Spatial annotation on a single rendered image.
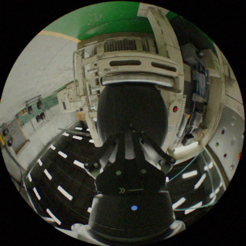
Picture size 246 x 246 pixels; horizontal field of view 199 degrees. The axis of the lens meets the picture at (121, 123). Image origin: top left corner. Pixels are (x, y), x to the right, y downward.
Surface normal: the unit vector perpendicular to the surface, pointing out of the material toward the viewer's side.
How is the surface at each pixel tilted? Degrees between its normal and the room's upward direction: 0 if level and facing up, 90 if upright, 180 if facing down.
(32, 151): 90
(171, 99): 90
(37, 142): 90
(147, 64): 90
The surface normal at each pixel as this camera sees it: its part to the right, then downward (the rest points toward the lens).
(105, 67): -0.02, 0.50
